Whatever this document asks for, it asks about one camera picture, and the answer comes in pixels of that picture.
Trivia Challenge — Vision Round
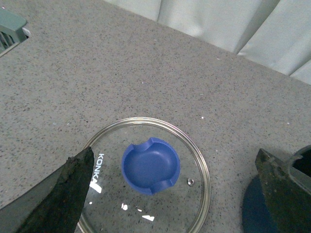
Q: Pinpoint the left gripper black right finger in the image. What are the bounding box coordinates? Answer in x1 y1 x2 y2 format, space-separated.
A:
255 148 311 233

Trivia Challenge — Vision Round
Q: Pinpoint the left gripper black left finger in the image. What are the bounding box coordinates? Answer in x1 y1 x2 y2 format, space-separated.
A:
0 147 94 233

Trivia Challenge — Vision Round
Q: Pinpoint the dark blue pot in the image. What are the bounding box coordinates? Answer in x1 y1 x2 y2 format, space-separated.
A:
242 146 311 233

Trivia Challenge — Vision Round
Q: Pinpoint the green plastic basket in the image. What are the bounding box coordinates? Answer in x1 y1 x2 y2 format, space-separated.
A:
0 8 27 56

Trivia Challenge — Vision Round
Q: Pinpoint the glass lid blue knob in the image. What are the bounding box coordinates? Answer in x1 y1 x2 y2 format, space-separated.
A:
78 117 211 233

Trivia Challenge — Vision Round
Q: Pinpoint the grey white curtain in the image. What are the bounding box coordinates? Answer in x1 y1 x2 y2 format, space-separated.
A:
112 0 311 83

